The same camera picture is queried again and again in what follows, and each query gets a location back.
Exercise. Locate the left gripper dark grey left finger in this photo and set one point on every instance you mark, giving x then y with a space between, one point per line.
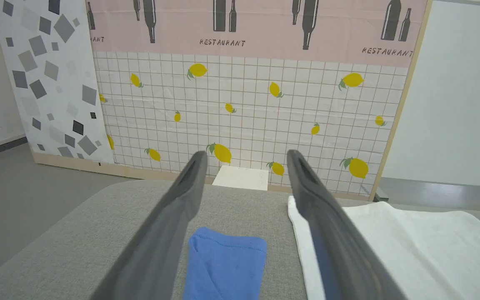
161 241

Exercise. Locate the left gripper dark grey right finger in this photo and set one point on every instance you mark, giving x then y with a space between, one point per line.
331 241

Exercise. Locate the blue and white t-shirt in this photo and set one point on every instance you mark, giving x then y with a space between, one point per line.
411 250

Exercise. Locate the white square box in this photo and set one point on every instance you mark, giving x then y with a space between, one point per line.
242 178

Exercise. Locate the lemon grid patterned wall panel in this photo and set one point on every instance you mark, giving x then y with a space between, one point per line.
265 104

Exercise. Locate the grey squares patterned wall panel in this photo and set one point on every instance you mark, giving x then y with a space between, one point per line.
52 83

